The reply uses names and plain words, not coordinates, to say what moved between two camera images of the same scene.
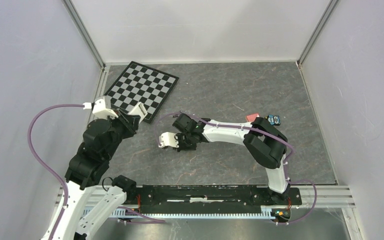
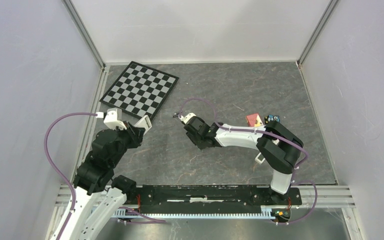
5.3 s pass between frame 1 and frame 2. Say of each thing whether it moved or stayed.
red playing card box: stayed
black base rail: stayed
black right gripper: moved
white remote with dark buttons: moved
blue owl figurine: stayed
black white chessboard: stayed
